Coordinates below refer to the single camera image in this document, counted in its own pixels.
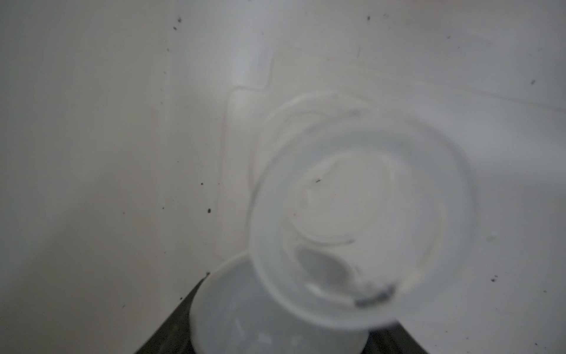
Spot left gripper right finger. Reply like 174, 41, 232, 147
362, 323, 427, 354

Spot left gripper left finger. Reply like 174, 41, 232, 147
136, 276, 207, 354

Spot white ceramic bowl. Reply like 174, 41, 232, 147
190, 252, 369, 353

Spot clear small plastic beaker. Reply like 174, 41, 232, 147
246, 94, 478, 330

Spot white plastic storage bin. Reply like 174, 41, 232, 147
1, 1, 565, 353

